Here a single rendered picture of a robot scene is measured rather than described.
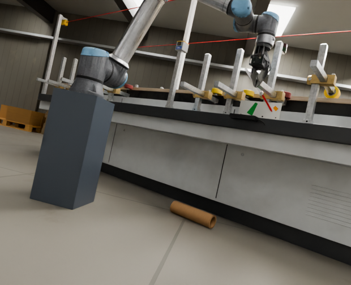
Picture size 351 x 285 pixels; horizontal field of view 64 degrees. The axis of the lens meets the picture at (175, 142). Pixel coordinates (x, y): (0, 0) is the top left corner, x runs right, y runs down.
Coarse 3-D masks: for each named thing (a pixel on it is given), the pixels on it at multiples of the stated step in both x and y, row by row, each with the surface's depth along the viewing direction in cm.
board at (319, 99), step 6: (66, 84) 351; (144, 90) 264; (150, 90) 258; (156, 90) 253; (162, 90) 249; (168, 90) 245; (180, 90) 236; (186, 90) 232; (258, 96) 193; (294, 96) 178; (300, 96) 176; (324, 102) 167; (330, 102) 165; (336, 102) 163; (342, 102) 161; (348, 102) 159
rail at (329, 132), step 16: (48, 96) 328; (128, 112) 238; (144, 112) 226; (160, 112) 215; (176, 112) 206; (192, 112) 197; (208, 112) 189; (224, 112) 183; (240, 128) 173; (256, 128) 166; (272, 128) 160; (288, 128) 155; (304, 128) 150; (320, 128) 145; (336, 128) 140
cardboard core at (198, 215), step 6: (174, 204) 180; (180, 204) 179; (174, 210) 179; (180, 210) 176; (186, 210) 173; (192, 210) 171; (198, 210) 170; (186, 216) 173; (192, 216) 170; (198, 216) 167; (204, 216) 165; (210, 216) 164; (198, 222) 168; (204, 222) 164; (210, 222) 169
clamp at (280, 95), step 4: (276, 92) 163; (280, 92) 162; (260, 96) 169; (264, 96) 167; (268, 96) 166; (276, 96) 163; (280, 96) 162; (284, 96) 164; (272, 100) 168; (276, 100) 165; (280, 100) 163
